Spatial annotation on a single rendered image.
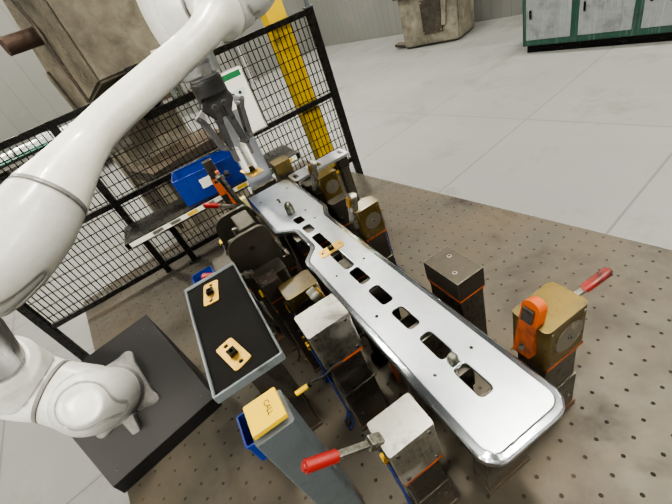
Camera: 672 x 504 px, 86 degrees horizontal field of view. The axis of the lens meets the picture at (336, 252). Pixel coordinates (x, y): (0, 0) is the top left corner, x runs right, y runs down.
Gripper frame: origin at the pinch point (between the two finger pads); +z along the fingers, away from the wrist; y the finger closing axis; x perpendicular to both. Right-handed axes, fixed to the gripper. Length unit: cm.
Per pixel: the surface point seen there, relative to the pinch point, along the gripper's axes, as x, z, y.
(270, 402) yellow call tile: -51, 19, -29
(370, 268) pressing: -24.8, 35.5, 10.5
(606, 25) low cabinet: 125, 114, 474
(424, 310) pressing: -47, 35, 8
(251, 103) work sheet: 91, 8, 40
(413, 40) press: 484, 123, 537
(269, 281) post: -15.8, 25.4, -13.6
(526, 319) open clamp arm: -67, 28, 14
